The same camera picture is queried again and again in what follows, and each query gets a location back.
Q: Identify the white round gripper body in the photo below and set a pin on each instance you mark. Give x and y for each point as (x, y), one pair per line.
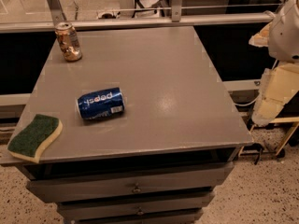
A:
(285, 34)

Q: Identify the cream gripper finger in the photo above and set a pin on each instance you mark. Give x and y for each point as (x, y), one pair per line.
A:
(277, 88)
(261, 38)

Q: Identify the blue pepsi can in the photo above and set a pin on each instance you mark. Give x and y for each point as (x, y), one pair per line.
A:
(101, 104)

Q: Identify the crushed brown soda can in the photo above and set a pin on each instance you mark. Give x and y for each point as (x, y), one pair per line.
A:
(68, 41)

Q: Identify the yellow metal stand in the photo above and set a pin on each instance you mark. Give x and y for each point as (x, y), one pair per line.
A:
(271, 139)

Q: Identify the grey drawer cabinet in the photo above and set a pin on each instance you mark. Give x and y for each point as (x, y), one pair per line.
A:
(159, 160)

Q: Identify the green yellow sponge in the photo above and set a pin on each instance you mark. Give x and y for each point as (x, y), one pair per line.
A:
(30, 143)

